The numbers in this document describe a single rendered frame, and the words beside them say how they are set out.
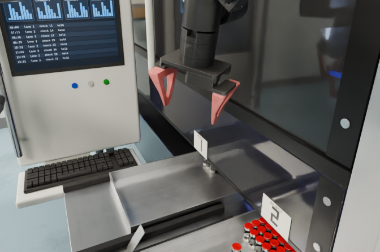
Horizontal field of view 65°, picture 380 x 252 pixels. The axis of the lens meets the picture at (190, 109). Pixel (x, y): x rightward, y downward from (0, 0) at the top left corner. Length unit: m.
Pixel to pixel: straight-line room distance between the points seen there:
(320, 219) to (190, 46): 0.36
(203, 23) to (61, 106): 0.91
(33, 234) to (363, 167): 2.07
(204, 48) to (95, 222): 0.60
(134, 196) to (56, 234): 1.33
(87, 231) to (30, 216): 1.59
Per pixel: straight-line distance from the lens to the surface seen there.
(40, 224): 2.35
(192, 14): 0.44
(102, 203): 0.95
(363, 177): 0.50
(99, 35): 1.21
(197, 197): 0.93
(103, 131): 1.33
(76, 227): 0.89
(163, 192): 0.95
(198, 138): 0.92
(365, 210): 0.52
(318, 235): 0.61
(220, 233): 0.83
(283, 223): 0.67
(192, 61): 0.46
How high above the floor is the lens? 1.47
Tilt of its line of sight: 22 degrees down
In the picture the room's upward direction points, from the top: straight up
